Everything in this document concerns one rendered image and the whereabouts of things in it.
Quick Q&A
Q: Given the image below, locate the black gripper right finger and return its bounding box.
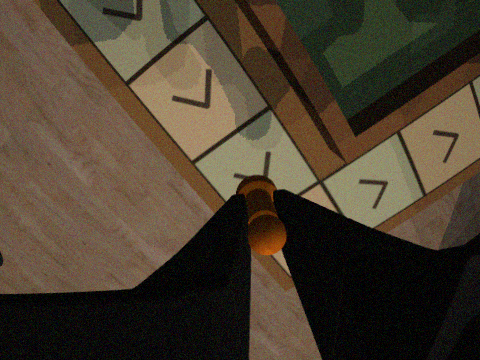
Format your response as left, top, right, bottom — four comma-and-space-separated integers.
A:
272, 189, 480, 360

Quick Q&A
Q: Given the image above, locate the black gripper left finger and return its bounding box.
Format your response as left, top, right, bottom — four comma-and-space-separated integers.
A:
0, 195, 251, 360

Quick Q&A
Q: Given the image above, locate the orange pawn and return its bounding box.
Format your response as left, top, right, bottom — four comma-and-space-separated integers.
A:
236, 175, 287, 256

